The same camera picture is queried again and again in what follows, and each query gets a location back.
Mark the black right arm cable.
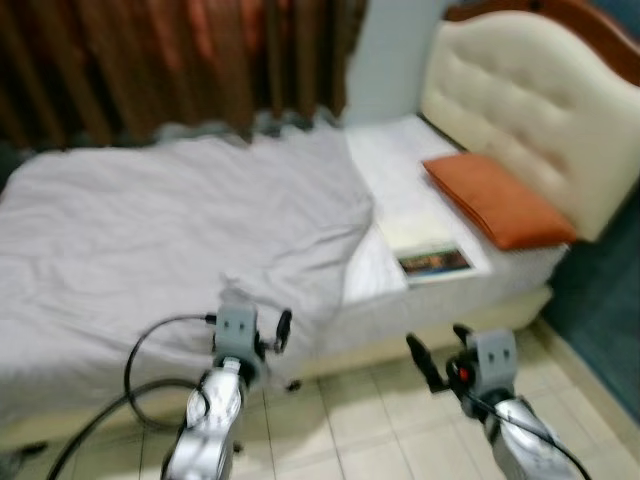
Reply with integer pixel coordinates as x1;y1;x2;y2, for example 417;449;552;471
460;390;593;480

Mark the cream padded wooden headboard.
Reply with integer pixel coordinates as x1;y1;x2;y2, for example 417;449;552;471
420;0;640;243

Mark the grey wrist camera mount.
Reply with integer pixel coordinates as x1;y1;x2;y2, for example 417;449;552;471
475;330;519;392
215;303;260;359

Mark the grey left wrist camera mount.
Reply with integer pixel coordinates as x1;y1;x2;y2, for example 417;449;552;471
215;303;260;359

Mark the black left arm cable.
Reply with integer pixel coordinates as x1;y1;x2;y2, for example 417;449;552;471
45;314;217;480

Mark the white patterned bed sheet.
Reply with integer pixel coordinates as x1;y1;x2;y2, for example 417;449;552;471
340;115;571;303

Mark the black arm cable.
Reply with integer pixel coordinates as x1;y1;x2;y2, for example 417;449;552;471
460;390;593;480
45;314;217;480

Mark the orange pillow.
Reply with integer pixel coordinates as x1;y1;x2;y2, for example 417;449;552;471
422;152;579;251

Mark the brown striped curtain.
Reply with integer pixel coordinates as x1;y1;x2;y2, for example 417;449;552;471
0;0;367;149

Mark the grey blanket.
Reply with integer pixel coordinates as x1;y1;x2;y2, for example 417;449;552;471
0;125;377;441

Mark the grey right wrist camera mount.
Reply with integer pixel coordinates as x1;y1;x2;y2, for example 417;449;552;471
475;330;519;392

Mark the cream bed base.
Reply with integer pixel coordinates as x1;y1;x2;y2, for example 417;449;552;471
0;285;557;453

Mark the white book with picture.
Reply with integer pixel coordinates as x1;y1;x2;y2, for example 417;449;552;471
378;210;474;287

